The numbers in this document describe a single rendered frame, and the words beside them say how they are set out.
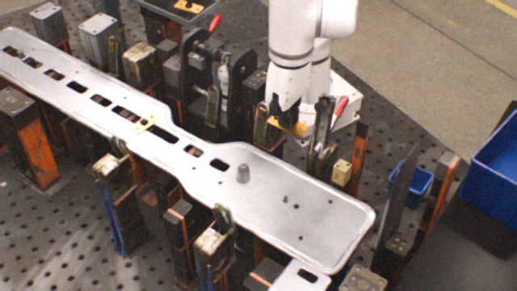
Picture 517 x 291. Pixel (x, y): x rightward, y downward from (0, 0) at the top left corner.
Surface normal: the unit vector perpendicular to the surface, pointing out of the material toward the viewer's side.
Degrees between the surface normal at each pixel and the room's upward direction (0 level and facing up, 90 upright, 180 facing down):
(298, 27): 89
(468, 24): 0
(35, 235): 0
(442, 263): 0
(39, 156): 90
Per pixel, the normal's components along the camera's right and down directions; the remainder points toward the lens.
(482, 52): 0.00, -0.70
